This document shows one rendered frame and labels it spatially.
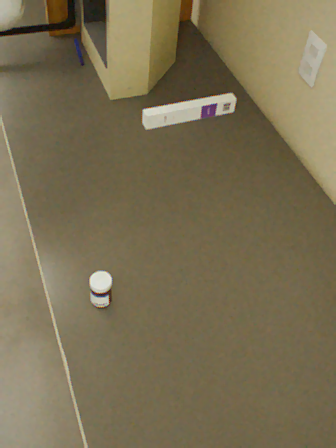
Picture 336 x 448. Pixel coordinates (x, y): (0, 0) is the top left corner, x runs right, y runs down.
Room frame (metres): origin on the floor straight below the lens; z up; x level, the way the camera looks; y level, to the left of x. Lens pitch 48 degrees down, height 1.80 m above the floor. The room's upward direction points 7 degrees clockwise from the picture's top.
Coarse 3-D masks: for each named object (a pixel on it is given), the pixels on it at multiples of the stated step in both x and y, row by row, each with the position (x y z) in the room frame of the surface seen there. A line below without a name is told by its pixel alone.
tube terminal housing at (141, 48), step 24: (120, 0) 1.18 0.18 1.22; (144, 0) 1.21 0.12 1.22; (168, 0) 1.31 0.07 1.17; (120, 24) 1.18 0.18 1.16; (144, 24) 1.21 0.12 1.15; (168, 24) 1.33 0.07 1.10; (120, 48) 1.18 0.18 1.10; (144, 48) 1.21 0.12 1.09; (168, 48) 1.34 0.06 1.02; (120, 72) 1.18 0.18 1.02; (144, 72) 1.21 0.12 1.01; (120, 96) 1.18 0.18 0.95
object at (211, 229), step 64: (0, 64) 1.27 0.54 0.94; (64, 64) 1.31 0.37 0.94; (192, 64) 1.40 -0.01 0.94; (64, 128) 1.02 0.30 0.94; (128, 128) 1.06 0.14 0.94; (192, 128) 1.09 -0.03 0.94; (256, 128) 1.12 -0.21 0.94; (64, 192) 0.80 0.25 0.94; (128, 192) 0.82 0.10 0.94; (192, 192) 0.85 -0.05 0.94; (256, 192) 0.87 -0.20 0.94; (320, 192) 0.90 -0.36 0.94; (64, 256) 0.62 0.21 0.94; (128, 256) 0.64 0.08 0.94; (192, 256) 0.66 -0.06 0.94; (256, 256) 0.68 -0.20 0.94; (320, 256) 0.70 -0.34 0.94; (64, 320) 0.47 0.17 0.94; (128, 320) 0.49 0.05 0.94; (192, 320) 0.50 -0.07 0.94; (256, 320) 0.52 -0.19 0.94; (320, 320) 0.54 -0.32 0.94; (128, 384) 0.36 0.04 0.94; (192, 384) 0.38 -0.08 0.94; (256, 384) 0.39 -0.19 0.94; (320, 384) 0.41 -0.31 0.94
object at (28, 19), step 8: (32, 0) 1.38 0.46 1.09; (40, 0) 1.39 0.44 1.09; (48, 0) 1.40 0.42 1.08; (56, 0) 1.41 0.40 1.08; (64, 0) 1.42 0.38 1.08; (32, 8) 1.38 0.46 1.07; (40, 8) 1.39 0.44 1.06; (48, 8) 1.40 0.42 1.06; (56, 8) 1.41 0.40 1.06; (64, 8) 1.42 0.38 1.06; (24, 16) 1.37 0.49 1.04; (32, 16) 1.38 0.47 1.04; (40, 16) 1.39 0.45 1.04; (48, 16) 1.40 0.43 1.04; (56, 16) 1.41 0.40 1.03; (64, 16) 1.42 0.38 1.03; (24, 24) 1.37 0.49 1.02; (32, 24) 1.38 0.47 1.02
